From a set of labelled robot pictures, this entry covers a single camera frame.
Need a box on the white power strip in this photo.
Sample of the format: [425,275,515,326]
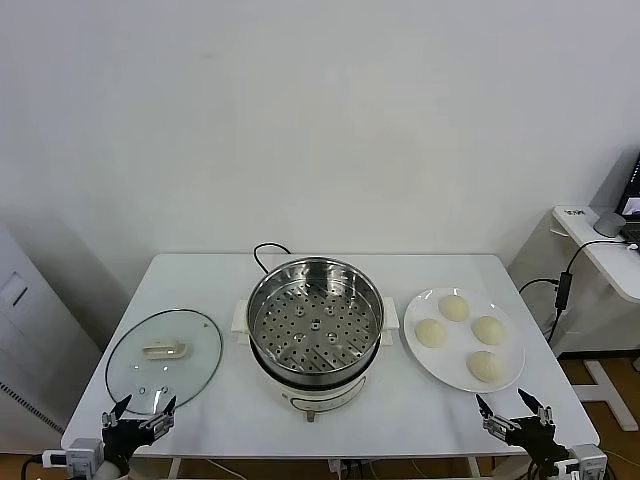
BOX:
[327,457,366,475]

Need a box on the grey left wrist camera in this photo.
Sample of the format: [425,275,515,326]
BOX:
[42,438,105,476]

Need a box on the round glass pot lid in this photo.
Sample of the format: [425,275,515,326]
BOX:
[104,308,224,415]

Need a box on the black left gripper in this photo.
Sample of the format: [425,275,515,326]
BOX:
[102,394,178,471]

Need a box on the white cabinet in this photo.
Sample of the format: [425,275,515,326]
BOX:
[0,219,104,436]

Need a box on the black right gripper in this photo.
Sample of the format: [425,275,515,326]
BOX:
[475,388,571,474]

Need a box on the stainless steel steamer basket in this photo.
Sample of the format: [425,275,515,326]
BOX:
[247,256,386,379]

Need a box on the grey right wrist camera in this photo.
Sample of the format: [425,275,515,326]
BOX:
[554,443,609,480]

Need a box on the cream electric cooker base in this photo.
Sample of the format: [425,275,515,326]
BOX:
[230,297,400,424]

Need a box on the black cooker power cord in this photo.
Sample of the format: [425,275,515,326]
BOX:
[253,242,292,276]

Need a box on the grey rounded desk gadget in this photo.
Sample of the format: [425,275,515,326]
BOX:
[593,210,627,238]

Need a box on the white steamed baozi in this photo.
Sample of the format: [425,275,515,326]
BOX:
[438,294,471,322]
[472,315,508,346]
[414,318,447,348]
[467,350,505,384]

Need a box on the black cable with adapter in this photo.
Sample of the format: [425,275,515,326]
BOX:
[517,239,640,346]

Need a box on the dark laptop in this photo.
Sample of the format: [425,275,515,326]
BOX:
[615,149,640,241]

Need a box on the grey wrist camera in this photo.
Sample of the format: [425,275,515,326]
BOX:
[42,438,105,476]
[554,443,609,480]

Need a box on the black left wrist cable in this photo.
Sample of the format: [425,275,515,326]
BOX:
[19,452,49,480]

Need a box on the white round plate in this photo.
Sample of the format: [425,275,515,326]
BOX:
[403,287,527,394]

